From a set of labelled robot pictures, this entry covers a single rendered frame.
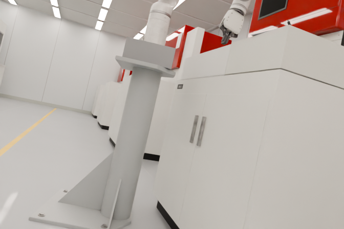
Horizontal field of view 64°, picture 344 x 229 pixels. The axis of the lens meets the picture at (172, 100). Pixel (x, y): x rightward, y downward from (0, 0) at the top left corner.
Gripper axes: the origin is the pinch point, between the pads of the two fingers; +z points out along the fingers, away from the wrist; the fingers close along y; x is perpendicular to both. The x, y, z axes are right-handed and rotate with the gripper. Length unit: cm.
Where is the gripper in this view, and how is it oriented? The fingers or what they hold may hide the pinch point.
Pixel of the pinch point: (224, 40)
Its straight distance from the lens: 143.1
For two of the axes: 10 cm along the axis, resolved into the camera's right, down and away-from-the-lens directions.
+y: -8.5, -4.2, -3.1
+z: -4.0, 9.1, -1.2
